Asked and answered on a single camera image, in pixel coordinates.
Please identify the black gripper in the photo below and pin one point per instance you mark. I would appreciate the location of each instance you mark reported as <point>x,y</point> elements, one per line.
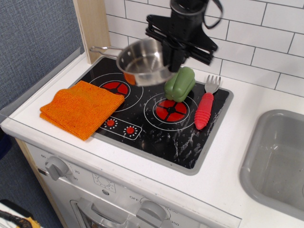
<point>181,36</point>

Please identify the stainless steel pot with handle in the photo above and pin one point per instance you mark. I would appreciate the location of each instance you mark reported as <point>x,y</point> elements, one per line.
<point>141,62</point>

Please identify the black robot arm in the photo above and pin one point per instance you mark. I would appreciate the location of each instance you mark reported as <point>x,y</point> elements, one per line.
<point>191,6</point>

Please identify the green toy bell pepper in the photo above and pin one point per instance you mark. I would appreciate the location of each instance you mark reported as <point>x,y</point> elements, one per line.
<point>178,88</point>

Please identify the black toy stove top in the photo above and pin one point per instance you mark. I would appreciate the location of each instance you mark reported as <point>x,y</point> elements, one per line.
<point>149,125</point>

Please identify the folded orange cloth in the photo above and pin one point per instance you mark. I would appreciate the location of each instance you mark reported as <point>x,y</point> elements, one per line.
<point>81,109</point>

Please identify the grey sink basin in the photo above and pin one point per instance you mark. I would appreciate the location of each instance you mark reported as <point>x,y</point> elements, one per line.
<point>272,172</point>

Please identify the grey oven knob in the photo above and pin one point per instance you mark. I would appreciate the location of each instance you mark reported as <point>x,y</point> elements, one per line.
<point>151,213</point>

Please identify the grey timer knob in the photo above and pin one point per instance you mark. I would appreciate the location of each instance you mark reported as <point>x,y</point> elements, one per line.
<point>56,168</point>

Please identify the yellow object at bottom left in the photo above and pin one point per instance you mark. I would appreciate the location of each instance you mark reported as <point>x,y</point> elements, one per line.
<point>27,223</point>

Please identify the fork with red handle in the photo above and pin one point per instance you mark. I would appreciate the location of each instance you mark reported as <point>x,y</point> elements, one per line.
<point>203,112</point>

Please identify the wooden side post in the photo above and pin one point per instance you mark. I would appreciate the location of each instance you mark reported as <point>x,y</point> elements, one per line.
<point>93,25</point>

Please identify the silver oven door handle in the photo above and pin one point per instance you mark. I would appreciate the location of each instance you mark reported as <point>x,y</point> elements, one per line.
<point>102,215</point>

